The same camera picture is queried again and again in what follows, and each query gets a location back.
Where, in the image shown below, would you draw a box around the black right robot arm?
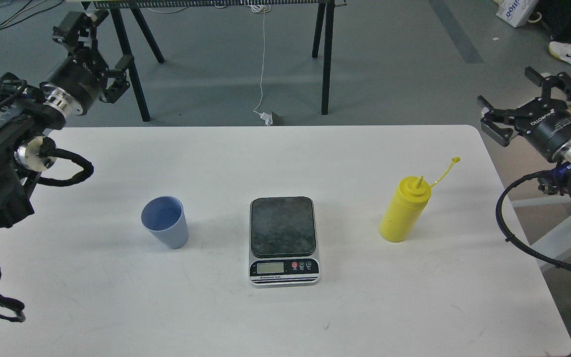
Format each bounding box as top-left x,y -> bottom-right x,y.
476,67 -> 571,333

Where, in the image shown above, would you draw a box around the white power adapter on floor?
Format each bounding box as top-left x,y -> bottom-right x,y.
260,112 -> 284,126

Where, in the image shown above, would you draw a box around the white cardboard box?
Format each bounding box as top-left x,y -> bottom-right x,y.
495,0 -> 540,28

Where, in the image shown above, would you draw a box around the digital kitchen scale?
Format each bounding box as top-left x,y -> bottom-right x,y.
248,196 -> 320,288

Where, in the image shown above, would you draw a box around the blue ribbed plastic cup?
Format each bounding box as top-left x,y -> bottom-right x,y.
140,196 -> 189,249

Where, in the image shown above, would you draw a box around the black trestle table stand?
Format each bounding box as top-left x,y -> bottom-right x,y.
81,0 -> 348,122

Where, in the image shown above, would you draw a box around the yellow squeeze bottle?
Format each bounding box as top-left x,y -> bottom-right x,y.
379,157 -> 460,242

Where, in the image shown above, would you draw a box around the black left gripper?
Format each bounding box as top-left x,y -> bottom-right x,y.
41,10 -> 134,116

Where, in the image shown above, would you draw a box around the white hanging cable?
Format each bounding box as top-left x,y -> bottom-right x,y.
253,10 -> 268,119

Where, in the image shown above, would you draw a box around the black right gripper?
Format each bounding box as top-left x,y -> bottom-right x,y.
477,67 -> 571,163

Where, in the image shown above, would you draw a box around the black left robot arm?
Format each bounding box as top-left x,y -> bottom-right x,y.
0,9 -> 134,228

